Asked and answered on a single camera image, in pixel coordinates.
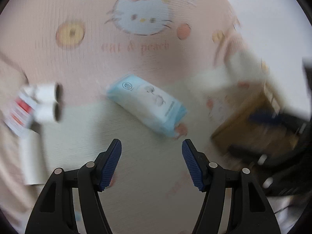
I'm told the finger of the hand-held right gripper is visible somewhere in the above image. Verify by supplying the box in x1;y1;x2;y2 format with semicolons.
229;146;268;165
251;109;306;130

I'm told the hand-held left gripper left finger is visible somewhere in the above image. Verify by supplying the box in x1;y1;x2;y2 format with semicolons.
24;138;122;234

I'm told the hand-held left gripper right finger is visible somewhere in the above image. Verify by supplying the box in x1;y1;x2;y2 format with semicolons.
182;138;283;234

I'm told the brown cardboard box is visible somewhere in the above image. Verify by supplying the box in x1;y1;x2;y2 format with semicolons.
210;83;304;162

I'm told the blue white wet wipes pack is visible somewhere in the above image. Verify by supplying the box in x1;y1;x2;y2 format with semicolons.
106;74;188;138

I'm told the red white squeeze tube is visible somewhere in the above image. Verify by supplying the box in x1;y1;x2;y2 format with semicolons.
3;86;42;138

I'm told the pink cream printed blanket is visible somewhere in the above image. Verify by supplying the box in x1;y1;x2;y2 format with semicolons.
0;0;271;234

